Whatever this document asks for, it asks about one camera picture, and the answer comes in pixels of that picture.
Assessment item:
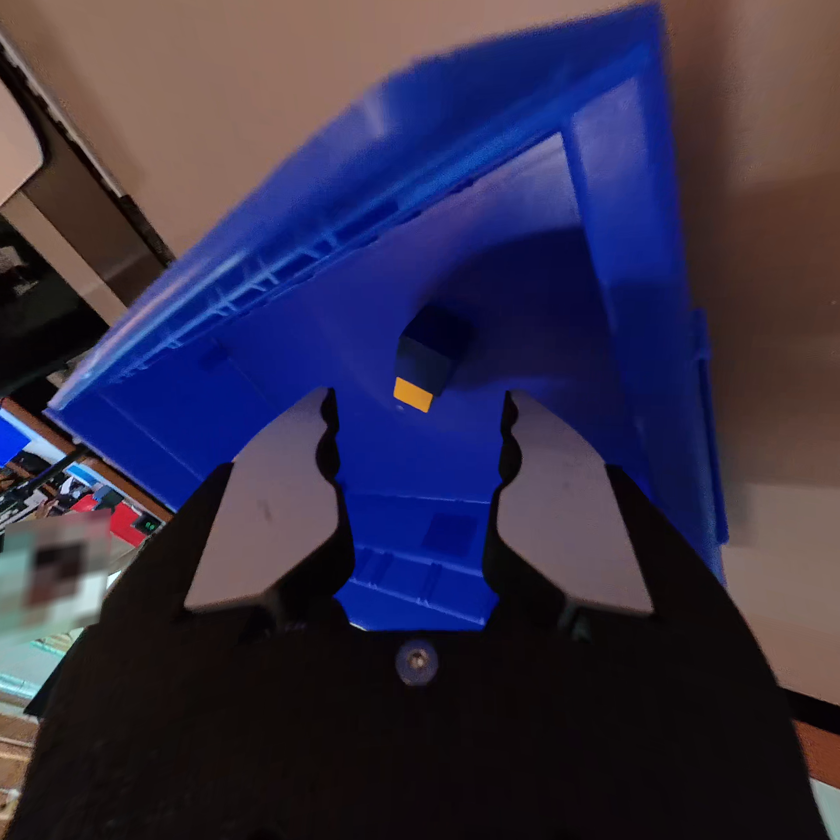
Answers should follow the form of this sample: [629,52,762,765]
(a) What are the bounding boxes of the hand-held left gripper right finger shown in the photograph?
[482,390,658,618]

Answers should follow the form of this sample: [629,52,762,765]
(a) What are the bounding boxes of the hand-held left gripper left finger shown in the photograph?
[182,387,357,618]

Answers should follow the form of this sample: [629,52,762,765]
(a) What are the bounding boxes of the blue and orange cube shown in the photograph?
[392,304,475,415]

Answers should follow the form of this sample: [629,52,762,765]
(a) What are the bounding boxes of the blue plastic bin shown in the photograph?
[42,3,731,634]

